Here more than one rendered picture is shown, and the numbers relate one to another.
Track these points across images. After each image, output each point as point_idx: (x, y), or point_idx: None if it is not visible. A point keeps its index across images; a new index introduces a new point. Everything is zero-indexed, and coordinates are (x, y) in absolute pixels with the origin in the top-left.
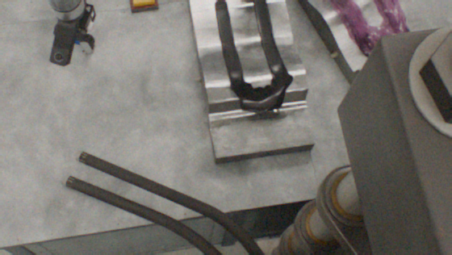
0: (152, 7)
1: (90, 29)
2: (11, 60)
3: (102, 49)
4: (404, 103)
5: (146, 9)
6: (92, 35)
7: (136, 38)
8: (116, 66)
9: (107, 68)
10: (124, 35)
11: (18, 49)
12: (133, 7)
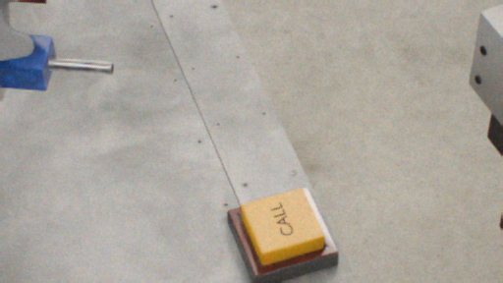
0: (249, 265)
1: (72, 68)
2: (36, 3)
3: (93, 178)
4: None
5: (242, 252)
6: (1, 32)
7: (142, 252)
8: (41, 220)
9: (33, 200)
10: (146, 220)
11: (71, 10)
12: (235, 214)
